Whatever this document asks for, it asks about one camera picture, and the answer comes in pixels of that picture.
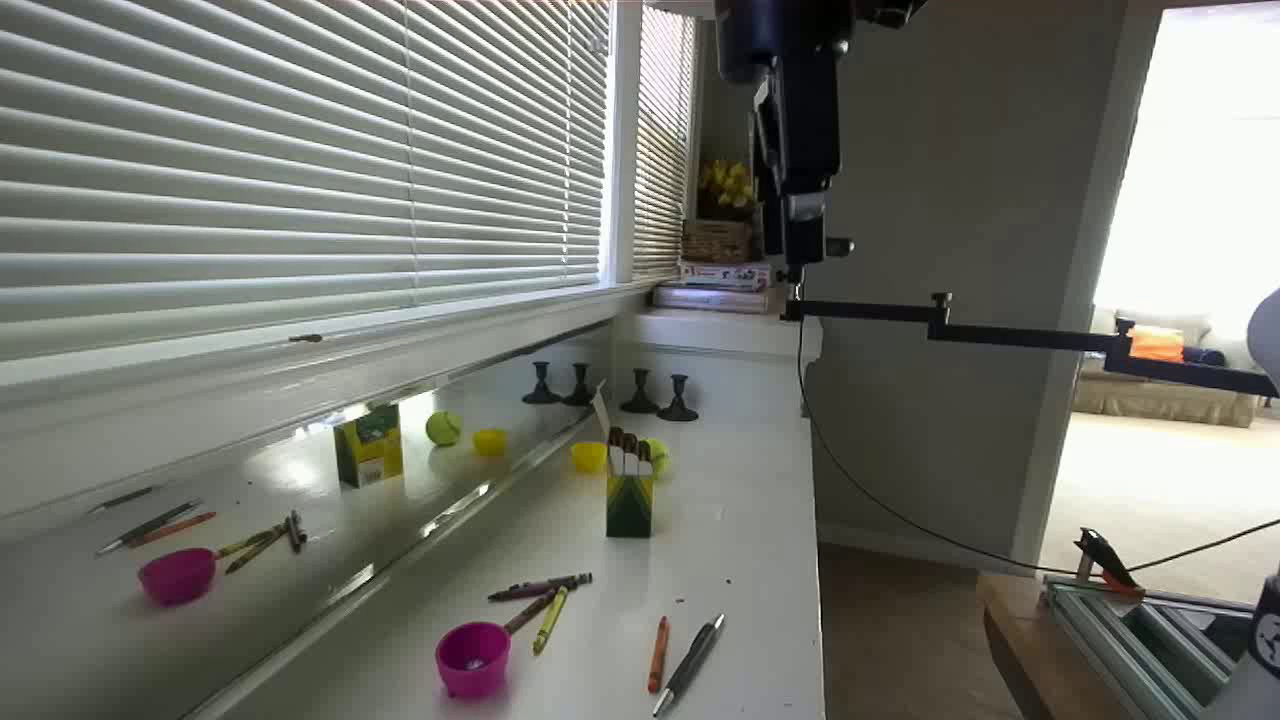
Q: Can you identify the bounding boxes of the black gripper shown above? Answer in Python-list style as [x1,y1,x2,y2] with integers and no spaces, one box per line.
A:
[715,0,855,286]

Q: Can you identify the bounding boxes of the yellow flowers in basket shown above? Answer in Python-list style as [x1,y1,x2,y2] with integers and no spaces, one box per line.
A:
[681,155,769,270]

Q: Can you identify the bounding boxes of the stack of books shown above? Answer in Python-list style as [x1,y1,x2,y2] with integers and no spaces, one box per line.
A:
[649,256,791,320]

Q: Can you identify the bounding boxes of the narrow window blind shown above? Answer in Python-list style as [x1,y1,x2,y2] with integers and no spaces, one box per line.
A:
[628,5,700,282]

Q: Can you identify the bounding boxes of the small yellow cup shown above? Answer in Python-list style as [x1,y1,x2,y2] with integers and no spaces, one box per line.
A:
[568,437,611,479]

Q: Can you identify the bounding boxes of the green yellow crayon box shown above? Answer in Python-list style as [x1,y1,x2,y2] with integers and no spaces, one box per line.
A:
[604,426,660,546]

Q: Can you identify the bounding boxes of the beige sofa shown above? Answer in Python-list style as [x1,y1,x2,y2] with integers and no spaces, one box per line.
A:
[1071,311,1260,433]

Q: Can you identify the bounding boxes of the dark crayon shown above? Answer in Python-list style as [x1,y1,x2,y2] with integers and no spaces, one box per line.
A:
[485,574,595,606]

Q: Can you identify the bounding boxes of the grey black pen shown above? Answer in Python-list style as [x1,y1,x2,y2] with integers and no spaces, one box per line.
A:
[649,612,732,720]

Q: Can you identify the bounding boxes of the orange crayon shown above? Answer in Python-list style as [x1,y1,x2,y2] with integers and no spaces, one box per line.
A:
[643,612,675,700]

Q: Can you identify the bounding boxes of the yellow crayon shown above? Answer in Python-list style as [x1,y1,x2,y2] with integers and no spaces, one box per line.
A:
[526,584,576,662]

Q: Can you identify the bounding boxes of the brown crayon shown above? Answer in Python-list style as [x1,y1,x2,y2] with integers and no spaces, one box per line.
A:
[498,593,564,639]

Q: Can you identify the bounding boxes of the wooden side table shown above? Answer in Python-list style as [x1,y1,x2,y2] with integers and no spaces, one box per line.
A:
[974,574,1110,720]

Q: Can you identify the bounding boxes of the wide white window blind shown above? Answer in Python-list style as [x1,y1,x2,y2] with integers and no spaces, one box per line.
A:
[0,0,619,393]

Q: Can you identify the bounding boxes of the magenta plastic cup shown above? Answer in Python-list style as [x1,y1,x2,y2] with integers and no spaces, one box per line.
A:
[433,619,514,705]

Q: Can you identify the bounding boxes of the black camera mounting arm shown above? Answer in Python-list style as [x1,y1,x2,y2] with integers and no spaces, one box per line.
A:
[774,288,1280,399]

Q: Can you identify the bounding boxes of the thin black cable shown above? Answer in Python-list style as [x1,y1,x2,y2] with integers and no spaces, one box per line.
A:
[796,316,1280,582]

